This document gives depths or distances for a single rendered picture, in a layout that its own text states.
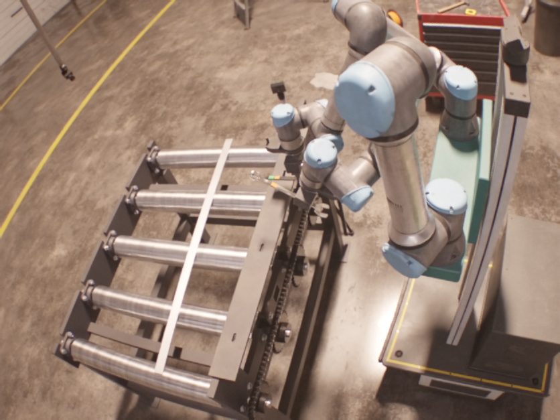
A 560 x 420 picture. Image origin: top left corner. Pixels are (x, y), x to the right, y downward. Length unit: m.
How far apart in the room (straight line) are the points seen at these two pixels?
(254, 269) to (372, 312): 1.26
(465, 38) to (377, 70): 2.60
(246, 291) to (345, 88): 0.85
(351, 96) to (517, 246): 1.28
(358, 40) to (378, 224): 1.89
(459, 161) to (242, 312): 0.85
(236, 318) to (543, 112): 3.25
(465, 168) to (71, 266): 3.14
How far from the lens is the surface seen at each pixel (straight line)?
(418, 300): 2.22
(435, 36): 3.23
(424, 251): 0.95
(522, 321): 1.67
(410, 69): 0.72
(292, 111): 1.36
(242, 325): 1.33
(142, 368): 1.73
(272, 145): 1.47
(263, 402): 1.51
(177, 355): 1.83
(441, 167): 1.39
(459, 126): 1.46
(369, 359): 2.44
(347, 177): 1.03
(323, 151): 1.02
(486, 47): 3.31
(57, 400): 3.24
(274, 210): 1.53
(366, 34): 1.13
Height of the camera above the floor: 2.32
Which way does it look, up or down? 49 degrees down
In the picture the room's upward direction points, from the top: 24 degrees counter-clockwise
